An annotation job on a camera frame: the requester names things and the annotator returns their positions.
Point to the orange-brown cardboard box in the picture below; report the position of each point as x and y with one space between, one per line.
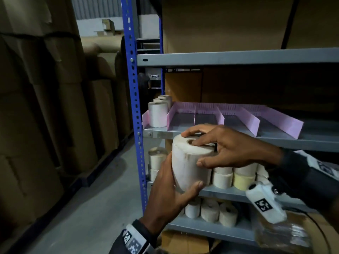
182 87

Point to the person's left hand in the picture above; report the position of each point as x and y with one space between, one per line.
164 198

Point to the small brown cardboard box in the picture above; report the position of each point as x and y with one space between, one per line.
108 25

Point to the black left wristband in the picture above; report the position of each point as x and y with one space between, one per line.
116 246

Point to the white marker tag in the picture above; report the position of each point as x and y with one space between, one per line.
325 166
135 243

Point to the blue and grey storage rack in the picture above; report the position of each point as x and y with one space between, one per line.
148 47

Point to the black wristband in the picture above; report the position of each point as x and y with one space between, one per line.
296 179
116 246

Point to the black pallet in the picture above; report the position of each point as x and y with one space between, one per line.
100 169

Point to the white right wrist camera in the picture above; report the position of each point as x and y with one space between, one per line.
264 206

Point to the clear plastic bag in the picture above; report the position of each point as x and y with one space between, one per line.
280 232

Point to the row of white paper rolls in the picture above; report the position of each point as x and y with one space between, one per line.
222 179
209 211

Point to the black right wristband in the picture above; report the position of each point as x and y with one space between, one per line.
296 179

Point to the person's right hand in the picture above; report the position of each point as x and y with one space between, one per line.
238 150

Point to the orange-brown carton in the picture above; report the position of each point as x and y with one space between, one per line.
182 243

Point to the stack of large brown rolls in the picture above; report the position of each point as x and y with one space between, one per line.
39 116

